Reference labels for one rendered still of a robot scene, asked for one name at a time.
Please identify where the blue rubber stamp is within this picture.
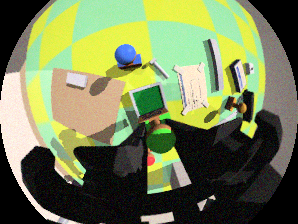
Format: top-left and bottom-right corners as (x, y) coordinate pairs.
(114, 44), (142, 69)

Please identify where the cream paper card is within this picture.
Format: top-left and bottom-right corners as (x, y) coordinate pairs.
(173, 61), (209, 116)

